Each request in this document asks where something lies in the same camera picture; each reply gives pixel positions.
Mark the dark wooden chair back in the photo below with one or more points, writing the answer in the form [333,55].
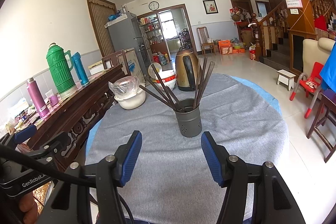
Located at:
[107,60]

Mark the brown curtained door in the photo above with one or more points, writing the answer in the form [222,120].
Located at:
[99,27]

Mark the light wooden chair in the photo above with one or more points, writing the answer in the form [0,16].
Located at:
[208,46]

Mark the blue cloth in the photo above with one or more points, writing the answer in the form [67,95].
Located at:
[329,69]

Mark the pantry shelf with bottles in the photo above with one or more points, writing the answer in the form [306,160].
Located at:
[151,29]

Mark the small white stool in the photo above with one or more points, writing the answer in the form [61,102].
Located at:
[286,74]

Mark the carved dark wooden sideboard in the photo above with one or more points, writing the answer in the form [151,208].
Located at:
[78,113]

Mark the purple vacuum flask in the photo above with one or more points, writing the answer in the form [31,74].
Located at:
[38,98]

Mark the pink cup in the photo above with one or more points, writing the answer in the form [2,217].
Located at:
[53,100]

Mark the round wall clock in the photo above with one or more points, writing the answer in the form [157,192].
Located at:
[153,5]

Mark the orange cardboard box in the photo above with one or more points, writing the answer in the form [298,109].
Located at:
[225,47]

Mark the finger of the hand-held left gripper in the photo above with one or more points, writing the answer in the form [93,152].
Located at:
[52,144]
[25,133]

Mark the bundle of dark chopsticks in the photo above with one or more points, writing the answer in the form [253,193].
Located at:
[199,82]

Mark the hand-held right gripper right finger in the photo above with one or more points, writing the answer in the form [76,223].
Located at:
[212,158]

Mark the pile of assorted packets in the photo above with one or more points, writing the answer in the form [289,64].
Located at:
[21,113]

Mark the white wall switch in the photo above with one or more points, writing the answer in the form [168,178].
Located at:
[294,11]

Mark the wooden staircase with railing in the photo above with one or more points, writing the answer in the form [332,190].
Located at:
[278,53]

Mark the white bowl with red band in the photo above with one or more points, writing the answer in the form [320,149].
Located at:
[168,79]

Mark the blue table cover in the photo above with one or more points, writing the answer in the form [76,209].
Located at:
[262,90]

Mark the red cloth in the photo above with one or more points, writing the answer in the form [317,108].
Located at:
[320,22]

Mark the white box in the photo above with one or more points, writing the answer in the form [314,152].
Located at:
[95,68]

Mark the blue thermos jug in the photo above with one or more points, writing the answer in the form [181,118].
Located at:
[80,69]

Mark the plain white bowl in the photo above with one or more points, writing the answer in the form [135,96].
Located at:
[170,86]

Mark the grey refrigerator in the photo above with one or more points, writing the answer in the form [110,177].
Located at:
[123,35]

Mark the white bowl with plastic bag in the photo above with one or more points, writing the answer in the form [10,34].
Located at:
[123,87]

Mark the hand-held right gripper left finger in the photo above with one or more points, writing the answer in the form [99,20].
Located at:
[131,158]

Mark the blue water jug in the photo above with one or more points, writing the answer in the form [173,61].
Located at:
[163,60]

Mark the cream armchair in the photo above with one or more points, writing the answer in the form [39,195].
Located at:
[313,53]

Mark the dark wooden chair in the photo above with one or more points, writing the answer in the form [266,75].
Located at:
[329,98]
[107,60]

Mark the red child chair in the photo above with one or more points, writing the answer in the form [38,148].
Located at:
[316,70]

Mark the framed wall picture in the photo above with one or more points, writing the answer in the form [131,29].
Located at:
[210,7]

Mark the dark metal chopstick holder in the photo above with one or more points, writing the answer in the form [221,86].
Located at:
[189,121]

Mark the green thermos jug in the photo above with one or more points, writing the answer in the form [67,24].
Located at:
[60,71]

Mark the gold electric kettle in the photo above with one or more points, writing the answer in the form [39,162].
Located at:
[181,69]

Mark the person's left hand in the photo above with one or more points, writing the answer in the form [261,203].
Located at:
[26,209]

